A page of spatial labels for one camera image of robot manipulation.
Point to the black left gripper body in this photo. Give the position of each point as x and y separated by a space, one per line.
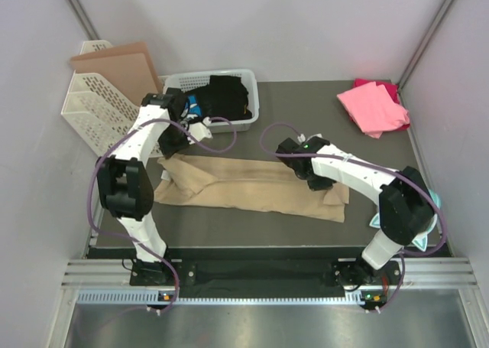
173 138

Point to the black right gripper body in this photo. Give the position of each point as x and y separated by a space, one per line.
315 183

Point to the beige t shirt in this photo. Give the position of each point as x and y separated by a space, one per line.
262 186

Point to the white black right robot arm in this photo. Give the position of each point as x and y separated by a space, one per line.
406 210

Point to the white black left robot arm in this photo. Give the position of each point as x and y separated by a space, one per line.
125 188

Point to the blue white t shirt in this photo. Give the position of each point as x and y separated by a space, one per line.
193 108

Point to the white plastic laundry basket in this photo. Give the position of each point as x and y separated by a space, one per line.
184 82

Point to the black t shirt in basket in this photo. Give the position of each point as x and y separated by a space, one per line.
224 96

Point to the white mesh file organizer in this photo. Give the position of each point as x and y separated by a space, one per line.
98 112

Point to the brown paper folder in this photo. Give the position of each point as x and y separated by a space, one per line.
128 67

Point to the pink folded t shirt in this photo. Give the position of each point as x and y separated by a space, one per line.
370 109

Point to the magenta folded t shirt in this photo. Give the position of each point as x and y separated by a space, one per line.
386 86

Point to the teal cat ear headphones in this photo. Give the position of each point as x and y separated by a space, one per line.
421 240

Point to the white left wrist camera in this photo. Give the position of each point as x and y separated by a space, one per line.
199 131

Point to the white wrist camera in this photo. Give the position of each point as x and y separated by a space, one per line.
199 131
302 138

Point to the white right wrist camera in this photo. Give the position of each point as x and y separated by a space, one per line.
302 138

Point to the grey slotted cable duct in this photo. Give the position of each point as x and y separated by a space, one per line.
161 298

